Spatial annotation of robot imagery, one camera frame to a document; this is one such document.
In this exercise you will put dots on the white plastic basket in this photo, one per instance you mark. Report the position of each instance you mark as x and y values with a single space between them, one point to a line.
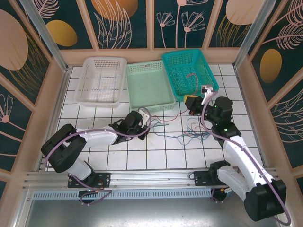
100 82

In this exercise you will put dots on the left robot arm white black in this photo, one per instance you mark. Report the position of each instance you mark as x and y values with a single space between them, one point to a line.
99 137

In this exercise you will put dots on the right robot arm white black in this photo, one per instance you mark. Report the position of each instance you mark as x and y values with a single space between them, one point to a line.
241 156

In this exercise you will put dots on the teal plastic basket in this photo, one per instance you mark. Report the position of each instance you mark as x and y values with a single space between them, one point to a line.
187 68

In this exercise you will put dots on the light green plastic basket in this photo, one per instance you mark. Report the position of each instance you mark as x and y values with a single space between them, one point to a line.
149 87

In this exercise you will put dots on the grey metal sheet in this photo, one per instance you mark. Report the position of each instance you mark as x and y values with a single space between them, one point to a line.
151 212

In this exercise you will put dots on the black round controller board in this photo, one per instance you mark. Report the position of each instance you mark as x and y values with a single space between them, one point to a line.
221 196
88 199

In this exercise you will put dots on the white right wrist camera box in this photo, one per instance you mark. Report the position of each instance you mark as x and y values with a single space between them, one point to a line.
206 89

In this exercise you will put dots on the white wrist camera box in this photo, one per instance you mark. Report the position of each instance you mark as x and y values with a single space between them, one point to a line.
145 116
206 89

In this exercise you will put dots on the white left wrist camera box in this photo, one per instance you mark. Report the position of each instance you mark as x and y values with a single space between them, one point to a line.
145 116

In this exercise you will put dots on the aluminium table side rail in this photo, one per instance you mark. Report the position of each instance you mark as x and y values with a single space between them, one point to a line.
55 113
249 113

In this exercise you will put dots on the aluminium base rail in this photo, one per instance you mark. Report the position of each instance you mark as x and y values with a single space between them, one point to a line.
151 176

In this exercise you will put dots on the aluminium frame post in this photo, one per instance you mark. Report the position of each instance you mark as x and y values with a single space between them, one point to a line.
47 40
248 37

